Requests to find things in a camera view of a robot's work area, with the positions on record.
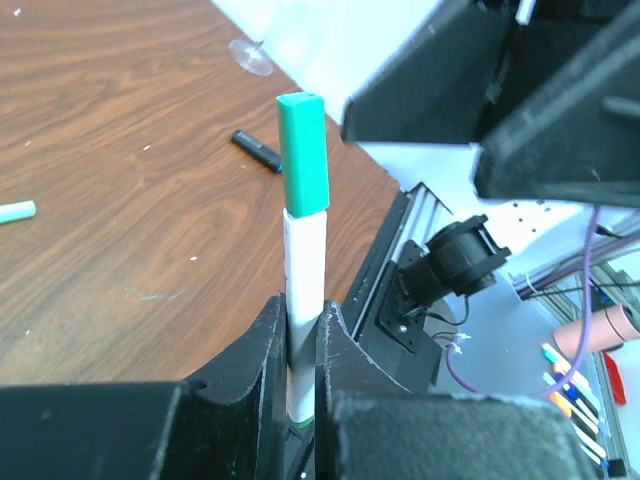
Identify light green pen cap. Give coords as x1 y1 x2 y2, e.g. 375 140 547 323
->
0 200 37 224

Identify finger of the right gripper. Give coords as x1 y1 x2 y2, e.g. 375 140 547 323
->
341 1 515 145
474 1 639 208

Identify dark green pen cap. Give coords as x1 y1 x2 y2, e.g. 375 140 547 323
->
276 92 330 218

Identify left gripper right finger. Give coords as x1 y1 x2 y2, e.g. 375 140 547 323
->
315 301 599 479

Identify white pen dark green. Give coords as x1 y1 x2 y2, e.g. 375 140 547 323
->
283 211 327 427

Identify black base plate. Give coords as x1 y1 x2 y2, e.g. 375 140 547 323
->
342 184 451 394

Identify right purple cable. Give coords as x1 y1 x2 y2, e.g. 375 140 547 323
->
444 204 640 399

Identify clear wine glass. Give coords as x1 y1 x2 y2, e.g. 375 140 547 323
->
228 37 274 77

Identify black blue highlighter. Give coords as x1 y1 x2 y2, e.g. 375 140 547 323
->
231 129 282 173

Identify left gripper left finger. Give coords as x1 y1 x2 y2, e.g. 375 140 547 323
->
1 296 286 479

